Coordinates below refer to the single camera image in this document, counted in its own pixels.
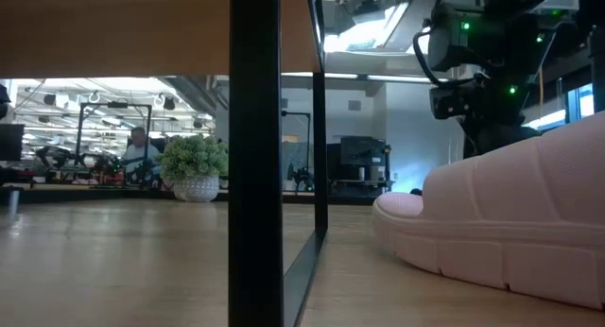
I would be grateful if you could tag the pink slide sandal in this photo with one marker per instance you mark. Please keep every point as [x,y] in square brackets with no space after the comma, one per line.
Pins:
[520,213]

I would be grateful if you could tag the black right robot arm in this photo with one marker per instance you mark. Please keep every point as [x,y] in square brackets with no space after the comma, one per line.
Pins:
[501,48]

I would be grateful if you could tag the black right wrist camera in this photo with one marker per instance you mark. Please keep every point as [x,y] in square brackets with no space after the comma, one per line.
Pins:
[449,102]

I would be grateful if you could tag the dark computer monitor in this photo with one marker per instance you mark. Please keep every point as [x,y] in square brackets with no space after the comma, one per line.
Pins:
[10,142]

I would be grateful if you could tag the black metal table frame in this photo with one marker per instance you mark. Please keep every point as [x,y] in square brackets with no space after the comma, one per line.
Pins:
[94,194]

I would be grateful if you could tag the person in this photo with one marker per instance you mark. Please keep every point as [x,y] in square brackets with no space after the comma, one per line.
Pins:
[139,152]

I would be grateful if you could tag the green plant in white pot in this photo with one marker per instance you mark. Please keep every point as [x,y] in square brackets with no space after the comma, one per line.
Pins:
[191,164]

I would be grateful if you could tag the dark equipment cabinet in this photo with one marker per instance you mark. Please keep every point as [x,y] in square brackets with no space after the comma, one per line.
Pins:
[359,152]

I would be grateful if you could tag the black rig pole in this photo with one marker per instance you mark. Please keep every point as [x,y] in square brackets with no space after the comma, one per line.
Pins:
[598,67]

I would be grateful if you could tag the wooden shelf panel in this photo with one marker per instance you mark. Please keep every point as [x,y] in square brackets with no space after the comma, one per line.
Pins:
[255,176]

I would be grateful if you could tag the small black frame clamp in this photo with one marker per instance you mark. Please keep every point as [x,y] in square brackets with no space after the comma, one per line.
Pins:
[416,192]

